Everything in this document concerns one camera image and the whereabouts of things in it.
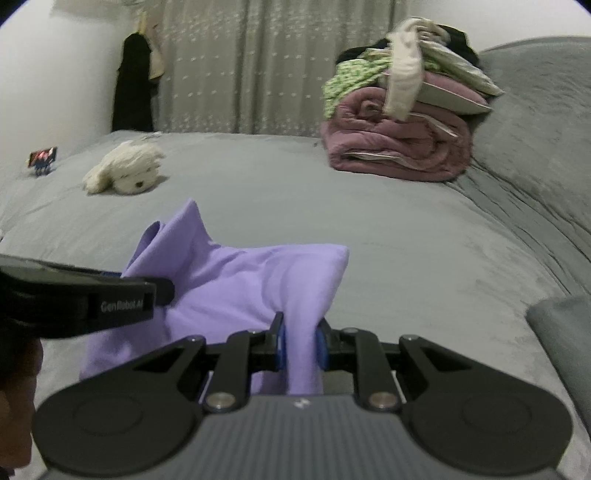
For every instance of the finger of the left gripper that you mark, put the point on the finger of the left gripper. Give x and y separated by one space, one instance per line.
135 292

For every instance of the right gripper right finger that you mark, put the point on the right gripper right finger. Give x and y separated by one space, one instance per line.
334 348

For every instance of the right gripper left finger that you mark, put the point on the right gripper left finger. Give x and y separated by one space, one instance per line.
268 348

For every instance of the purple pants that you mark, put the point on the purple pants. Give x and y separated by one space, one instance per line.
220 290

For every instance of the person's left hand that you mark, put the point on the person's left hand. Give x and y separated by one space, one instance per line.
20 365

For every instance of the white plush dog toy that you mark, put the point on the white plush dog toy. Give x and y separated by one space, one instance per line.
130 168

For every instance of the smartphone on blue stand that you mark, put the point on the smartphone on blue stand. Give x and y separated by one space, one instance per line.
41 162

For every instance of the black hanging garment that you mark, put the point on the black hanging garment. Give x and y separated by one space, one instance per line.
132 97

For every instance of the grey star curtain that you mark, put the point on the grey star curtain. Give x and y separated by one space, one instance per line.
256 67

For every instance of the grey quilted headboard cover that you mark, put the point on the grey quilted headboard cover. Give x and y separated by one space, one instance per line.
531 155

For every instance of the green patterned garment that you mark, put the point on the green patterned garment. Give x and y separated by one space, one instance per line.
354 74

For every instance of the cream white garment on pile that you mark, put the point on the cream white garment on pile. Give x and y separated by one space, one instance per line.
406 72

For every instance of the grey pillow on pile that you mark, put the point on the grey pillow on pile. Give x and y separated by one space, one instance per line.
453 83

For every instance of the wall air conditioner with cover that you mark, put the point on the wall air conditioner with cover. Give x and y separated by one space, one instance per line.
92 6

